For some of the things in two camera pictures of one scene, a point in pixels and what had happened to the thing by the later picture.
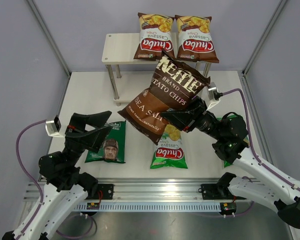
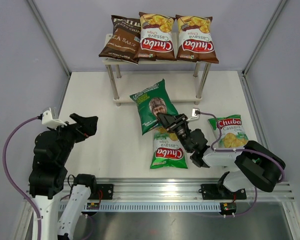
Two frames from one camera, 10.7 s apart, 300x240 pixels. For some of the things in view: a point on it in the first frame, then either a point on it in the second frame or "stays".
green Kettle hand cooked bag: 113,149 → 150,101
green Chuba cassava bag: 169,154 stays
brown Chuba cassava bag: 155,34 stays
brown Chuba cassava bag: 195,42 stays
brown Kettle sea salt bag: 173,87 → 124,44
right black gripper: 189,120 → 167,119
